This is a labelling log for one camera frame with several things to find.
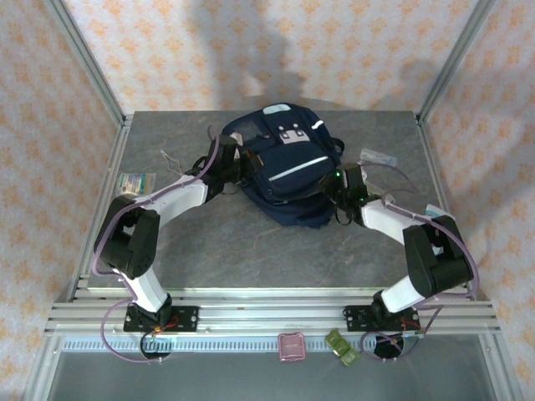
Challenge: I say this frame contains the navy blue backpack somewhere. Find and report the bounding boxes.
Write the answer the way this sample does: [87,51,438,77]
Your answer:
[206,104,346,229]

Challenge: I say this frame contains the clear plastic blue pack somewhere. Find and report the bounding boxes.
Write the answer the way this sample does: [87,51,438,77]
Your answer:
[359,147,398,168]

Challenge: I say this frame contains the green white sachet packet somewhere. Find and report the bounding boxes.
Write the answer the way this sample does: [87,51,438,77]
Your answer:
[115,172,158,196]

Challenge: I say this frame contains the pink square plastic box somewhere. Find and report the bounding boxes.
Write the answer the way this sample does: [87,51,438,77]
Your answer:
[278,332,308,363]

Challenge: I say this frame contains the metal wire tongs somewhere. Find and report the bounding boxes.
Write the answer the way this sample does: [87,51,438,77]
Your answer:
[160,150,187,177]

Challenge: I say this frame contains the aluminium table side rail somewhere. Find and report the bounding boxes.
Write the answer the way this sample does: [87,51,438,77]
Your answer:
[415,114,478,300]
[66,114,135,302]

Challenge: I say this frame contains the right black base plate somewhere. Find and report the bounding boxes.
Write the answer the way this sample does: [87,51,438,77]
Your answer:
[342,304,421,333]

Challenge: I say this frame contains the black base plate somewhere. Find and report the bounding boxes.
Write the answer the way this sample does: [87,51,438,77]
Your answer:
[123,306,200,334]
[342,304,421,333]

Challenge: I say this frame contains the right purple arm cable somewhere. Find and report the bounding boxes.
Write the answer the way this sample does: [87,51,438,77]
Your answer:
[358,163,480,363]

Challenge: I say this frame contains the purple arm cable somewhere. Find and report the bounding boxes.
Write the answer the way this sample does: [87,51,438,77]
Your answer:
[91,134,229,365]
[358,163,480,363]

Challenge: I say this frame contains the aluminium front rail frame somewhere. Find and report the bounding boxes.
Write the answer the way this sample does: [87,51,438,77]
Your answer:
[43,286,501,336]

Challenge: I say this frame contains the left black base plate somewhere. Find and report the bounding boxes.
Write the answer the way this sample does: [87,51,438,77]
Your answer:
[123,306,200,334]

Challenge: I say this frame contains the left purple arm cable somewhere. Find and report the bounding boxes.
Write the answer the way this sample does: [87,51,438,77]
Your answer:
[91,134,229,365]

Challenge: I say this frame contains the aluminium frame post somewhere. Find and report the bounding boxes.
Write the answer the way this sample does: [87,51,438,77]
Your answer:
[43,0,127,126]
[416,0,498,126]

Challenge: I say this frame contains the slotted grey cable duct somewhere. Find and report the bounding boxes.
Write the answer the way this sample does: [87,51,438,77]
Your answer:
[62,338,377,353]

